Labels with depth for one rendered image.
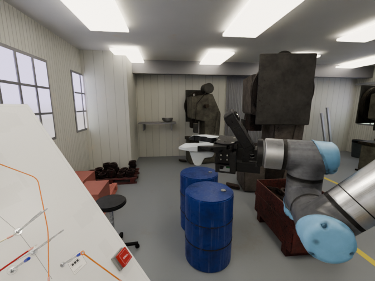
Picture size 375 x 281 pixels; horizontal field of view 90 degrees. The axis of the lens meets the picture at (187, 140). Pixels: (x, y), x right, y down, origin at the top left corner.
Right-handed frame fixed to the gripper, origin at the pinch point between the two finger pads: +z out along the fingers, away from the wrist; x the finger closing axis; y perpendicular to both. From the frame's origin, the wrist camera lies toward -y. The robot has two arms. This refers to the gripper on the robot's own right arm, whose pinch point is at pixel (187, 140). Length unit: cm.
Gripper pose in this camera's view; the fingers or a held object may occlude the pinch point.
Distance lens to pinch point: 53.5
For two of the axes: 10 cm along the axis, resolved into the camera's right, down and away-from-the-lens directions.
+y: 0.5, 9.5, 3.0
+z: -9.4, -0.6, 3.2
